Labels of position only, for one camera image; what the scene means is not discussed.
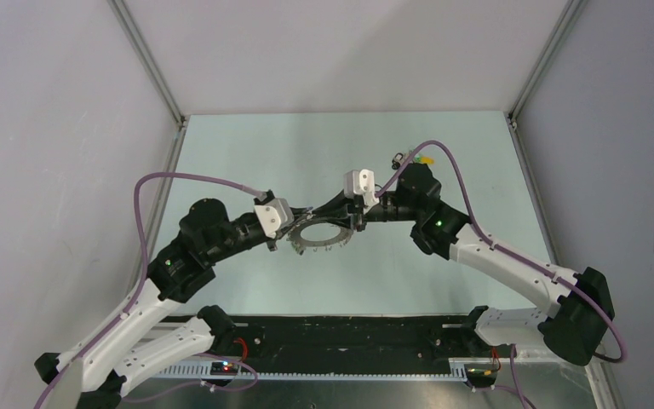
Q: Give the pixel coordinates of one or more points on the left small circuit board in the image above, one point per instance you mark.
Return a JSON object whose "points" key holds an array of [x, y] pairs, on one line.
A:
{"points": [[223, 368]]}

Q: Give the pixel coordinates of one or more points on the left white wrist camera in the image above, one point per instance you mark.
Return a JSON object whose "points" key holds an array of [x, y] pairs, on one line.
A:
{"points": [[273, 216]]}

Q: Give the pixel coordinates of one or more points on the small circuit board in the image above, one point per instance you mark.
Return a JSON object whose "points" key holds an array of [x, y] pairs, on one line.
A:
{"points": [[479, 372], [223, 368]]}

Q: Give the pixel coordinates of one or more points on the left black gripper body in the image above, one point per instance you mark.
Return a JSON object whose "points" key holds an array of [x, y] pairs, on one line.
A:
{"points": [[242, 234]]}

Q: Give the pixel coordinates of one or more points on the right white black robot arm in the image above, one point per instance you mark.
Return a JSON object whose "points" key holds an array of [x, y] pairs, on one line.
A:
{"points": [[571, 311]]}

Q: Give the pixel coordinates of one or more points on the left aluminium frame post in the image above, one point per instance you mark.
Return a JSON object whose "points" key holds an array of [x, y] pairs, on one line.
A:
{"points": [[144, 54]]}

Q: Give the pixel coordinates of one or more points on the right aluminium frame post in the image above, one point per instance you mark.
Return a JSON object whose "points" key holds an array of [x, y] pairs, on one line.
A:
{"points": [[556, 38]]}

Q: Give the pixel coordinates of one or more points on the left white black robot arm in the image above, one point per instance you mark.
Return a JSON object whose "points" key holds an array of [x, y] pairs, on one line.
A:
{"points": [[108, 363]]}

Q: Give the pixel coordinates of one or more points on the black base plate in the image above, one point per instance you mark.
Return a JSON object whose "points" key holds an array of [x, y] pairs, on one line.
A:
{"points": [[351, 345]]}

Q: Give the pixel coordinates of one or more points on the right small circuit board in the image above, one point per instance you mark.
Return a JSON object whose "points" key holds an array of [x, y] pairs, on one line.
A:
{"points": [[479, 372]]}

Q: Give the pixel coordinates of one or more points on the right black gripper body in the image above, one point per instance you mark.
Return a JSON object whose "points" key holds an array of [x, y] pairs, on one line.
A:
{"points": [[389, 210]]}

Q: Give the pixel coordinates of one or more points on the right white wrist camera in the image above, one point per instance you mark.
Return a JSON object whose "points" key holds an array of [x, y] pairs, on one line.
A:
{"points": [[361, 184]]}

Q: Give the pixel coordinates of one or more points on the bunch of coloured keys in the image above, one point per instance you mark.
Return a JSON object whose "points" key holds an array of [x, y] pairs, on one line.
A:
{"points": [[399, 158]]}

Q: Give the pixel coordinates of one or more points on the large silver keyring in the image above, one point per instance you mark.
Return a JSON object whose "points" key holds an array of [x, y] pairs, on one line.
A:
{"points": [[318, 235]]}

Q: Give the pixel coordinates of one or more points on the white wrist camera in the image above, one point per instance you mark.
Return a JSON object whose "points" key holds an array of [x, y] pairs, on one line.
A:
{"points": [[361, 184], [273, 216]]}

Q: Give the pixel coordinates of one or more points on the aluminium frame post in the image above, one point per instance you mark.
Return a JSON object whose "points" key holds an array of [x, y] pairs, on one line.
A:
{"points": [[144, 54], [556, 38]]}

